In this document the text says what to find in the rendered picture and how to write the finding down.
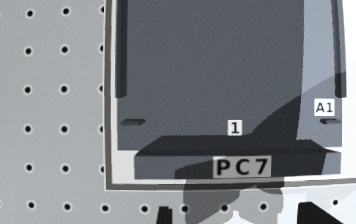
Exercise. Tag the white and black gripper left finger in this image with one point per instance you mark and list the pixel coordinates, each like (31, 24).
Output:
(164, 215)

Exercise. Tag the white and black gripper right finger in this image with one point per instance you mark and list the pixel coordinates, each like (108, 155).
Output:
(310, 213)

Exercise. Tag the grey perforated base plate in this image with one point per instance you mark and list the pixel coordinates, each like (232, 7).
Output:
(51, 135)

